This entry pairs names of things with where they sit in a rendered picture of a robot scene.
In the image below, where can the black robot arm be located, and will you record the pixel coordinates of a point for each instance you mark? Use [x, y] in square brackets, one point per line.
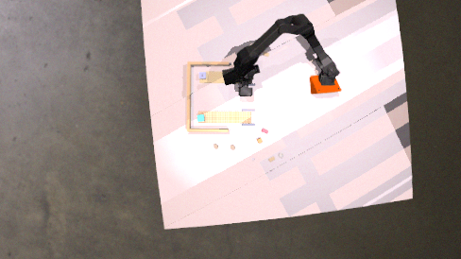
[244, 64]

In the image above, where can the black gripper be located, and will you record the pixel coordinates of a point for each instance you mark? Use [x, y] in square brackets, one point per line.
[245, 91]

